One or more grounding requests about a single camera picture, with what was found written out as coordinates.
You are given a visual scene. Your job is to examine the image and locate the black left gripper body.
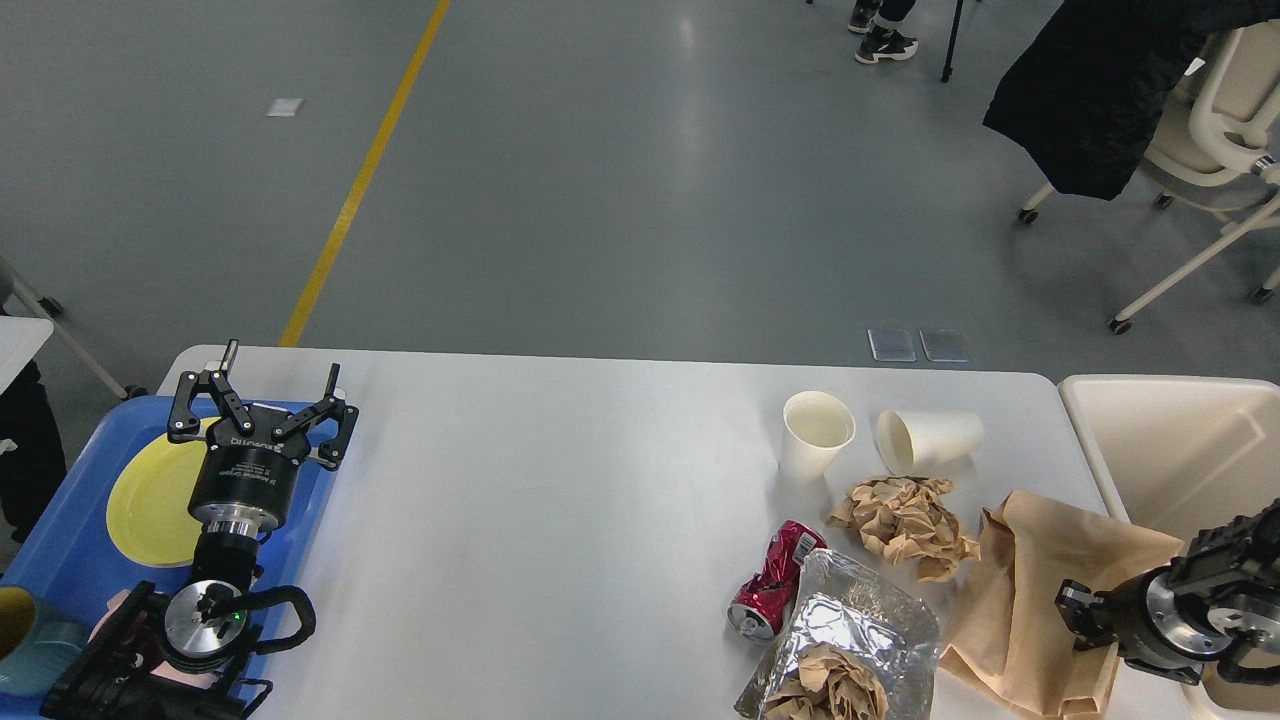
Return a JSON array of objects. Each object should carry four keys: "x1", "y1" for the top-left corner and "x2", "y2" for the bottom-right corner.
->
[{"x1": 187, "y1": 419, "x2": 312, "y2": 532}]

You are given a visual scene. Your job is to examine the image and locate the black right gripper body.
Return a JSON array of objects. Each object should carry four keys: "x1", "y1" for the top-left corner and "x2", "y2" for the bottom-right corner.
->
[{"x1": 1100, "y1": 566, "x2": 1233, "y2": 685}]

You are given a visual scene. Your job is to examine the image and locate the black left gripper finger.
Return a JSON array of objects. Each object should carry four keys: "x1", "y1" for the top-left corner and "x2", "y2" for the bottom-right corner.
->
[
  {"x1": 270, "y1": 363, "x2": 358, "y2": 471},
  {"x1": 165, "y1": 340, "x2": 253, "y2": 445}
]

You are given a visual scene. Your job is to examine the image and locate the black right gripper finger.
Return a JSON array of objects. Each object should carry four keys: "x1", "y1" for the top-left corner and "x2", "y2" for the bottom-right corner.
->
[{"x1": 1056, "y1": 580, "x2": 1111, "y2": 652}]

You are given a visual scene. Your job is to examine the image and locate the brown paper bag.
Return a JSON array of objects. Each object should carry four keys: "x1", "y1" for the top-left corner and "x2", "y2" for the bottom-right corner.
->
[{"x1": 940, "y1": 489, "x2": 1183, "y2": 719}]

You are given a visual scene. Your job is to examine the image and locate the yellow plastic plate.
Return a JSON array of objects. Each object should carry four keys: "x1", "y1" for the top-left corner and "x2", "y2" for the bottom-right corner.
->
[{"x1": 105, "y1": 434, "x2": 207, "y2": 569}]

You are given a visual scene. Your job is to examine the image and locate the pink ribbed mug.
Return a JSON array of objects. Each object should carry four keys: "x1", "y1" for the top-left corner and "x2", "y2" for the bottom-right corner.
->
[{"x1": 90, "y1": 589, "x2": 218, "y2": 689}]

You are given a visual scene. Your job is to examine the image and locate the silver foil bag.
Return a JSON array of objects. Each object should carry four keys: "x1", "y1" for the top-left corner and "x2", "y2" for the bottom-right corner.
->
[{"x1": 735, "y1": 548, "x2": 941, "y2": 719}]

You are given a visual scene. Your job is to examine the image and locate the brown paper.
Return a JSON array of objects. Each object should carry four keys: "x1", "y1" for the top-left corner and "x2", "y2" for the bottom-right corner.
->
[{"x1": 762, "y1": 643, "x2": 890, "y2": 719}]

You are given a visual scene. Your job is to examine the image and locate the teal mug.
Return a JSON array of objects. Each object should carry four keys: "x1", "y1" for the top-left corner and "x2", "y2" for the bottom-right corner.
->
[{"x1": 1, "y1": 585, "x2": 90, "y2": 697}]

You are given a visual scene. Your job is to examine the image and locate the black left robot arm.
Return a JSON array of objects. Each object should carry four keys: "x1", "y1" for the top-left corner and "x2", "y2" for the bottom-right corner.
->
[{"x1": 40, "y1": 340, "x2": 358, "y2": 719}]

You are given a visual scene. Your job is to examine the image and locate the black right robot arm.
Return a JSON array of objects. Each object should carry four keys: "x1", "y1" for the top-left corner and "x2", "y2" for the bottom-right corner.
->
[{"x1": 1055, "y1": 503, "x2": 1279, "y2": 687}]

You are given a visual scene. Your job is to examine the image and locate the white plastic bin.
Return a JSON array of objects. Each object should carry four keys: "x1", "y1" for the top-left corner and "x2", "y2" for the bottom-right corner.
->
[{"x1": 1059, "y1": 375, "x2": 1279, "y2": 719}]

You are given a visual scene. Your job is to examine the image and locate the blue plastic tray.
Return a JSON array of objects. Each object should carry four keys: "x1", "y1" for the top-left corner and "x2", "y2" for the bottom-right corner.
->
[{"x1": 0, "y1": 396, "x2": 347, "y2": 720}]

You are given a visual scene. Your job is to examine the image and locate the white side table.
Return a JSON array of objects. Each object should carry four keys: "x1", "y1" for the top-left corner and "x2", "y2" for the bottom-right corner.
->
[{"x1": 1, "y1": 258, "x2": 148, "y2": 402}]

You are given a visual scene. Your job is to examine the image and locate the crumpled brown paper ball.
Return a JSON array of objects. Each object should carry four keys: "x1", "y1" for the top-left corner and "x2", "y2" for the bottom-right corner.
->
[{"x1": 824, "y1": 475, "x2": 982, "y2": 583}]

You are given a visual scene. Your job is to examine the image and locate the crushed red soda can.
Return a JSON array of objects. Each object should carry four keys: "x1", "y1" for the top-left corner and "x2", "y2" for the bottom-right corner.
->
[{"x1": 727, "y1": 520, "x2": 827, "y2": 643}]

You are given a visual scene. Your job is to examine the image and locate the white paper cup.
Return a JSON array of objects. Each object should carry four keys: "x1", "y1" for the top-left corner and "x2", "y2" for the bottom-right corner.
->
[{"x1": 780, "y1": 389, "x2": 856, "y2": 482}]

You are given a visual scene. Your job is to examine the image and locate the white office chair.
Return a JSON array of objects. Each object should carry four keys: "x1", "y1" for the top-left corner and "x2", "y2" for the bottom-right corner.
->
[{"x1": 1018, "y1": 20, "x2": 1280, "y2": 334}]

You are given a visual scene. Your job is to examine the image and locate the black jacket on chair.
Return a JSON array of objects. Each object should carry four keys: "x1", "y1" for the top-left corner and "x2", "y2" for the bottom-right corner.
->
[{"x1": 983, "y1": 1, "x2": 1279, "y2": 201}]

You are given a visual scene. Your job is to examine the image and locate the black tripod leg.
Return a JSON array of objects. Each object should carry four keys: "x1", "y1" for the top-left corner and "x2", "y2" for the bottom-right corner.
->
[{"x1": 940, "y1": 0, "x2": 966, "y2": 85}]

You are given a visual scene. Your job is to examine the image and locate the person in black clothes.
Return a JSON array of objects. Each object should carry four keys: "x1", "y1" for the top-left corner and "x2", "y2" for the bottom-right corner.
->
[{"x1": 847, "y1": 0, "x2": 918, "y2": 65}]

